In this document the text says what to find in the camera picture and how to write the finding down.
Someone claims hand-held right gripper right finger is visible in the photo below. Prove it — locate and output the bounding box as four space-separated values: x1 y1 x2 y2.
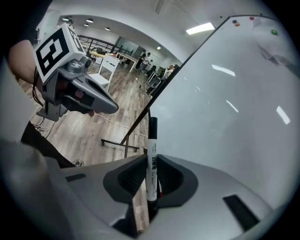
140 153 275 240

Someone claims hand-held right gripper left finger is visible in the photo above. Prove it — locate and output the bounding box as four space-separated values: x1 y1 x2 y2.
58 154 148 240

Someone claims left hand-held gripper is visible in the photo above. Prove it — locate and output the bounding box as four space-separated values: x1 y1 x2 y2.
33 22 119 122

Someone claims black-capped white whiteboard marker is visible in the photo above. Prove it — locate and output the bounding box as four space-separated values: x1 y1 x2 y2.
144 116 159 210

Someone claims person's left forearm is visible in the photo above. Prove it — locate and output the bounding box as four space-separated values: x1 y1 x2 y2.
7 39 40 84

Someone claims white whiteboard on black stand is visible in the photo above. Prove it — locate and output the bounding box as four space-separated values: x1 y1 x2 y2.
100 15 300 210

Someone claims person's left hand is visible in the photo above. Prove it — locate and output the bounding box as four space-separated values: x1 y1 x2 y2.
58 80 95 117

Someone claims white wooden chair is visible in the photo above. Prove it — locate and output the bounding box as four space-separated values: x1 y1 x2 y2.
87 52 121 93

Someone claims white table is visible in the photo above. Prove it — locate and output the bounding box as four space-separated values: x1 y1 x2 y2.
116 52 139 74

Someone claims grey office chair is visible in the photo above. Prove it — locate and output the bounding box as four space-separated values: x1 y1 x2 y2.
146 77 163 95

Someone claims black metal railing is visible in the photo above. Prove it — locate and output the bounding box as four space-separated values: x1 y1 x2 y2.
77 34 135 56

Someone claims person's black clothing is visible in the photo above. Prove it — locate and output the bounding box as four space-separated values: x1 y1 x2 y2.
20 120 76 169

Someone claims rectangular ceiling light panel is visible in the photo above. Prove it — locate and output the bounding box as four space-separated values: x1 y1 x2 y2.
185 22 216 36

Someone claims white paper sheet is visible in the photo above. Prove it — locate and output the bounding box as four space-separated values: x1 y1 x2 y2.
251 17 300 72

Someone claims long white cable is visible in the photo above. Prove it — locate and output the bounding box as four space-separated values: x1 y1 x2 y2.
93 113 149 139

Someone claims left hand-held gripper cable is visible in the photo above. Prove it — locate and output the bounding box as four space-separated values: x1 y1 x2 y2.
32 67 52 132

